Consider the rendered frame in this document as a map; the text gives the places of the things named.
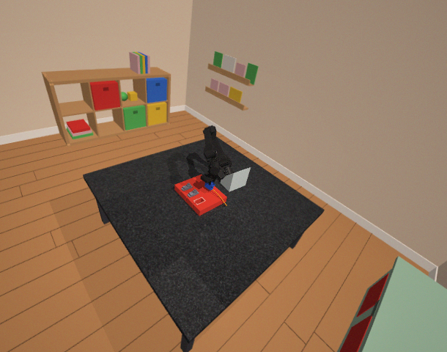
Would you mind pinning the red flat panel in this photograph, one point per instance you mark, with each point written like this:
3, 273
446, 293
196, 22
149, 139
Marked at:
199, 198

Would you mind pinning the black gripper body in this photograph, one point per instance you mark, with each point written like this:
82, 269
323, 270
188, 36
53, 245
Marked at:
208, 178

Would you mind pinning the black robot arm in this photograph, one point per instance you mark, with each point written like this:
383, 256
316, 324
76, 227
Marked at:
213, 150

